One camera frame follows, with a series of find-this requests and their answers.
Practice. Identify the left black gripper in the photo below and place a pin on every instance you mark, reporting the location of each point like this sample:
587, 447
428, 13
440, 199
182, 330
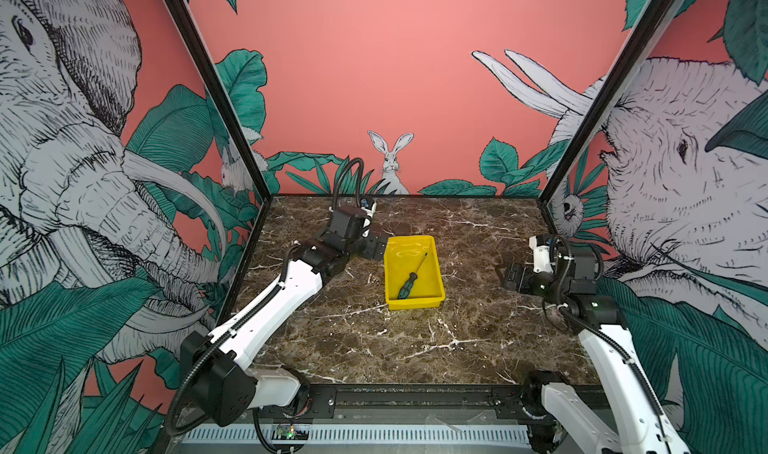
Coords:
371, 252

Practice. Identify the white slotted cable duct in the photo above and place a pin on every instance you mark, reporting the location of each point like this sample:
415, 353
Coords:
382, 434

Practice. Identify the left black frame post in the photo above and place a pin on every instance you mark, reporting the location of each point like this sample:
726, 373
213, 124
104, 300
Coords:
200, 55

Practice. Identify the black frame post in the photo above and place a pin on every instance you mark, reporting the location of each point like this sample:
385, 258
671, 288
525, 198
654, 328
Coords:
200, 55
652, 23

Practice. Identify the black front mounting rail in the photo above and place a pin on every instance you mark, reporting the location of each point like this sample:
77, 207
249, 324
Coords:
506, 401

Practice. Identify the green handled screwdriver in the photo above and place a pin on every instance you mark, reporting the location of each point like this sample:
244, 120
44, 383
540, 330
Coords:
408, 285

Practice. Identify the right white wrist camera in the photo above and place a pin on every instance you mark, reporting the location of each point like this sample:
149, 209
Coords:
540, 246

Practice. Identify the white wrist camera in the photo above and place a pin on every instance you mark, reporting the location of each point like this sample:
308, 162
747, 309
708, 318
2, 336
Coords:
369, 205
540, 246

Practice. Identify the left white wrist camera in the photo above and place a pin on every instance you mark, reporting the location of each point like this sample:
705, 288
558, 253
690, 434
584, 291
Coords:
369, 205

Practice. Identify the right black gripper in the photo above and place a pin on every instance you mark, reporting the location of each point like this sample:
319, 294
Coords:
527, 274

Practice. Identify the right black frame post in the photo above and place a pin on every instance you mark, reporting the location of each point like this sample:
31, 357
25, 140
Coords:
652, 23

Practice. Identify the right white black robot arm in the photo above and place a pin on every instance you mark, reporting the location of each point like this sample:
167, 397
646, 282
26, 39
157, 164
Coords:
642, 425

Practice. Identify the yellow plastic bin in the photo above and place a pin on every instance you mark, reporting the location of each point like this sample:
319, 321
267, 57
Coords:
402, 255

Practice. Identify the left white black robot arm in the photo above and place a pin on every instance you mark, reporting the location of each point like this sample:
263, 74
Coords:
218, 382

